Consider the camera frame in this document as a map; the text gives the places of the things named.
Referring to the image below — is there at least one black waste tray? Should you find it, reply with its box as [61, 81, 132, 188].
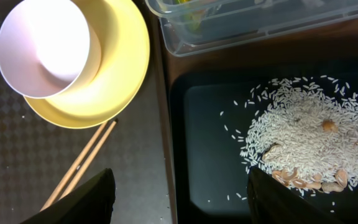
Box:
[170, 70, 358, 223]

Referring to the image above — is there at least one dark brown serving tray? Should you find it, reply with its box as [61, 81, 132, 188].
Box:
[0, 1, 173, 223]

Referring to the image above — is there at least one yellow round plate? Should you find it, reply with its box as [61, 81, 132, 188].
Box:
[25, 0, 150, 129]

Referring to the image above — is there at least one white bowl with food scraps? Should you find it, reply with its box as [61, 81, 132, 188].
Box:
[0, 0, 101, 99]

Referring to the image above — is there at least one pile of rice scraps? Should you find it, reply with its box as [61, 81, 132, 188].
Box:
[219, 74, 358, 214]

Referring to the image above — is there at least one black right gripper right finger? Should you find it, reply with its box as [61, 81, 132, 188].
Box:
[247, 167, 341, 224]

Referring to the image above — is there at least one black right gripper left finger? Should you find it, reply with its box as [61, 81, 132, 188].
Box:
[22, 168, 116, 224]

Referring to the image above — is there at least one clear plastic waste bin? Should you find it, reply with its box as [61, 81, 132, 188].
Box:
[145, 0, 358, 57]

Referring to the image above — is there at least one wooden chopstick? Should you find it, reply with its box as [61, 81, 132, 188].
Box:
[40, 123, 106, 211]
[58, 119, 117, 199]

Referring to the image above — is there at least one yellow green snack wrapper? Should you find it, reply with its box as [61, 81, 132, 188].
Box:
[173, 0, 216, 33]

